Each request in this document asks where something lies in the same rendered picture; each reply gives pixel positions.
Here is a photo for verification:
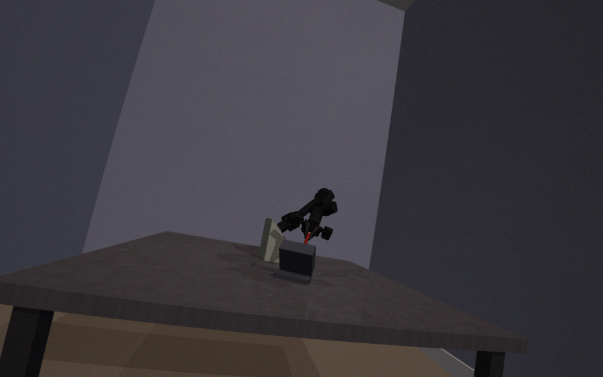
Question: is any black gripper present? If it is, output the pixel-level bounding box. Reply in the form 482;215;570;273
291;213;333;241

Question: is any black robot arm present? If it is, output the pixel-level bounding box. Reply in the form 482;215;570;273
277;188;338;233

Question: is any dark grey sloped panel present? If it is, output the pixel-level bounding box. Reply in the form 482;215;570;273
273;240;316;285

